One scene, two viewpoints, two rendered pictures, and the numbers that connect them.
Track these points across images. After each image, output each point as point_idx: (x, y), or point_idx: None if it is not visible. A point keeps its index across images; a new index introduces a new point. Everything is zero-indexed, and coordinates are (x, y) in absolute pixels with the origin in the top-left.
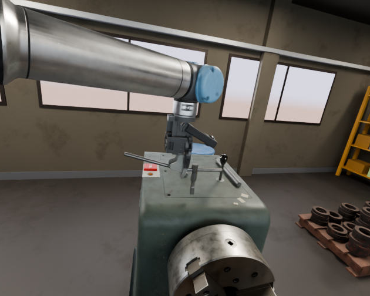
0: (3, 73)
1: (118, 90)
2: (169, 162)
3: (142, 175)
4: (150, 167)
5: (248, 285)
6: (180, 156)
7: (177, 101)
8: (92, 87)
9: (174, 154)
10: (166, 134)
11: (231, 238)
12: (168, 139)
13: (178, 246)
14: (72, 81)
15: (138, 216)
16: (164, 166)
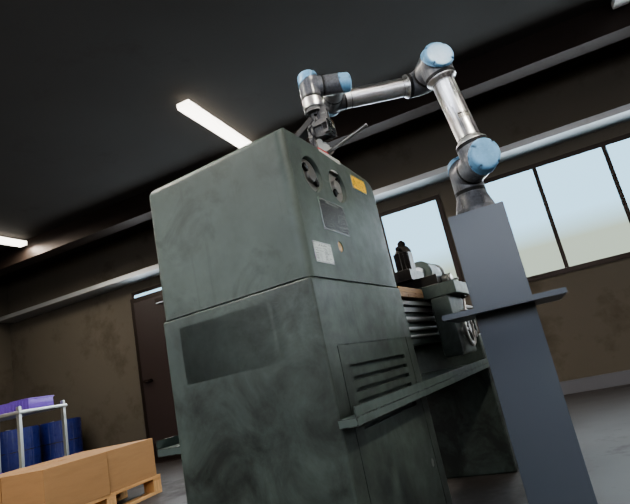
0: (410, 90)
1: (377, 102)
2: (329, 147)
3: (338, 160)
4: None
5: None
6: (325, 143)
7: (312, 95)
8: (386, 100)
9: (331, 139)
10: (330, 121)
11: None
12: (334, 125)
13: None
14: (392, 99)
15: (370, 186)
16: (336, 148)
